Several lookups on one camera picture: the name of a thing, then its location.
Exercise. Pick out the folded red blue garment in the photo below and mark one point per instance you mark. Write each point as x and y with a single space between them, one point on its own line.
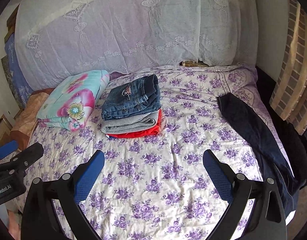
151 131

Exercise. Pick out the purple floral bed sheet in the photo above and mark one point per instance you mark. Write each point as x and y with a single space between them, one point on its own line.
155 187

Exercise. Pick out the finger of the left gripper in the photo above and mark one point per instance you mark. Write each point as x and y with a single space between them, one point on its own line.
20 162
8 148

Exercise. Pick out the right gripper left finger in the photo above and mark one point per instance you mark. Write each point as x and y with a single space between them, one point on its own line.
40 220

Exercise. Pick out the beige checkered curtain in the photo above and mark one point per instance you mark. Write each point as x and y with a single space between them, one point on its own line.
289 98

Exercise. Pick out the folded floral quilt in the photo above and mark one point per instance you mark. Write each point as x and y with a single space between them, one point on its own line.
71 103

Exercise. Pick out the white lace headboard cover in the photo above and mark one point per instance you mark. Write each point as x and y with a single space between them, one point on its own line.
55 39

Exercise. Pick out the folded grey garment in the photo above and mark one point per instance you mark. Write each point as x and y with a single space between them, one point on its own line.
130 124

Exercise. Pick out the blue denim jeans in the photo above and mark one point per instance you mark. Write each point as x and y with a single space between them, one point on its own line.
138 97

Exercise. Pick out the dark navy pants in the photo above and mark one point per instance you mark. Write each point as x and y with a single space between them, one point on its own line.
244 120

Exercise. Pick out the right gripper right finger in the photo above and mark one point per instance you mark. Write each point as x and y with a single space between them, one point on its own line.
267 220

